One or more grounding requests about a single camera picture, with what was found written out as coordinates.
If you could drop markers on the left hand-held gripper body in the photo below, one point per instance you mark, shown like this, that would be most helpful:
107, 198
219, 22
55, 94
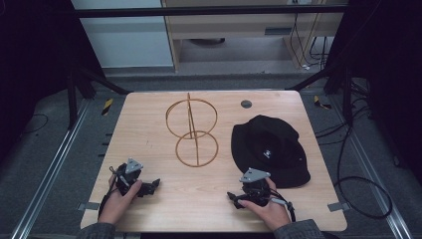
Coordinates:
127, 179

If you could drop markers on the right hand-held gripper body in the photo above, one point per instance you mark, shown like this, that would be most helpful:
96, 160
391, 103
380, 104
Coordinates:
257, 189

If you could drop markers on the black bucket hat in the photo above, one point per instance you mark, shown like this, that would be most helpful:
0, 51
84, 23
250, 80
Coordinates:
268, 149

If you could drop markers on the person's right hand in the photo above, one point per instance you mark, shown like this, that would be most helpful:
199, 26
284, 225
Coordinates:
270, 212

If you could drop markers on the person's left hand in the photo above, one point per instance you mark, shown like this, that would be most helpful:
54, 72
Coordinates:
117, 205

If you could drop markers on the yellow black tape strip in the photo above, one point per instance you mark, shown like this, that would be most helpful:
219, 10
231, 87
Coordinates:
107, 107
321, 103

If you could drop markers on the grey round table grommet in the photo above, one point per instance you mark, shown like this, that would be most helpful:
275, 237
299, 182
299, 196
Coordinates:
246, 104

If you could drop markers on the black metal stand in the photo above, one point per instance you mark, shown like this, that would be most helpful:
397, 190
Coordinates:
71, 99
346, 96

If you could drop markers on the white cabinet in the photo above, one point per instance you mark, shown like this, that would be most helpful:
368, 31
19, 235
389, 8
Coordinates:
126, 43

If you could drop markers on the black curtain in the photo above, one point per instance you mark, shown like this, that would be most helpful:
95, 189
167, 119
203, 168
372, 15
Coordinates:
391, 83
33, 66

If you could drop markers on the light wooden desk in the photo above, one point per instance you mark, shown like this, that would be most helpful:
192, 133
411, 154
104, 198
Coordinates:
232, 28

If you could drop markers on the grey table bracket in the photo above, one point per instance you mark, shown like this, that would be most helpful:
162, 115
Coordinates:
338, 206
89, 206

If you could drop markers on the aluminium floor rail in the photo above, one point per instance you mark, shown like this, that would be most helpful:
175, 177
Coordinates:
49, 172
375, 176

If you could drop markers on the black horizontal frame bar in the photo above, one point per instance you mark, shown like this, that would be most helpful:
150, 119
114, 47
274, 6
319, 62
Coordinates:
199, 11

